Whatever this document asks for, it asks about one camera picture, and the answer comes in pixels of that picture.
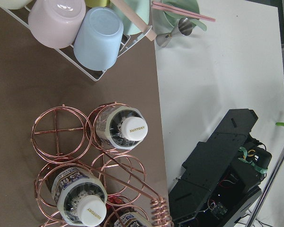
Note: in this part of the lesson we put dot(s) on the tea bottle white cap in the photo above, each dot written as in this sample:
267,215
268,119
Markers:
121,127

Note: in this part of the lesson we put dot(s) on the copper wire bottle basket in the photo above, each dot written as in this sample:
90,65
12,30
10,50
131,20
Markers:
64,136

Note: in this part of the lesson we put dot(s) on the blue cup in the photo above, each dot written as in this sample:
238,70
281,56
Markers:
98,41

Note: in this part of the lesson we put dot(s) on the steel jigger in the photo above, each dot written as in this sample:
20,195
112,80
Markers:
183,27

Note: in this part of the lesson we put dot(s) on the green cup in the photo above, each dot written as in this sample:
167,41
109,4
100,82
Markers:
132,13

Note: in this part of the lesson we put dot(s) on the yellow cup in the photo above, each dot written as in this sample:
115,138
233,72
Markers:
97,3

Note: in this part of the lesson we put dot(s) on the pink cup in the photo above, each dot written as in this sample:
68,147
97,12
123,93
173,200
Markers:
55,23

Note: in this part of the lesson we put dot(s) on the white cup rack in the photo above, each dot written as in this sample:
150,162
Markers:
127,41

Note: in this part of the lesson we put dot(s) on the white cup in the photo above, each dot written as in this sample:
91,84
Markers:
13,4

